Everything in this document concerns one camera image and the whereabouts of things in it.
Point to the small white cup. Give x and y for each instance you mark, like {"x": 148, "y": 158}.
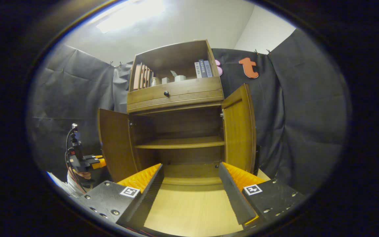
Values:
{"x": 179, "y": 78}

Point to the wooden drawer with black knob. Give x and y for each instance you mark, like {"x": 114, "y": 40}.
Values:
{"x": 183, "y": 93}

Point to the small pale bottle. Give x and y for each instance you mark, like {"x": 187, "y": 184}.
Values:
{"x": 154, "y": 81}

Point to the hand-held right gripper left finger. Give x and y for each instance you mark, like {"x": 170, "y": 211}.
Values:
{"x": 150, "y": 194}

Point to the black backdrop cloth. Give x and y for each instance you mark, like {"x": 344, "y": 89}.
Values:
{"x": 308, "y": 115}

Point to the wooden double-door shoe cabinet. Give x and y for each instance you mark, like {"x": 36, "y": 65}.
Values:
{"x": 179, "y": 125}

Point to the wooden cabinet door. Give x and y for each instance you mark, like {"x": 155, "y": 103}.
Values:
{"x": 115, "y": 141}
{"x": 239, "y": 131}

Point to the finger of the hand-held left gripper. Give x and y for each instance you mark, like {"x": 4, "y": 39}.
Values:
{"x": 94, "y": 157}
{"x": 98, "y": 163}

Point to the light blue book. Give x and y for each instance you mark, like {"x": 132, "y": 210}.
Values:
{"x": 208, "y": 68}

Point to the white spine book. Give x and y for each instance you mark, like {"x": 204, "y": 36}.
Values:
{"x": 197, "y": 69}

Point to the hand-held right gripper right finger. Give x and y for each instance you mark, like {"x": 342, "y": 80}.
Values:
{"x": 234, "y": 194}

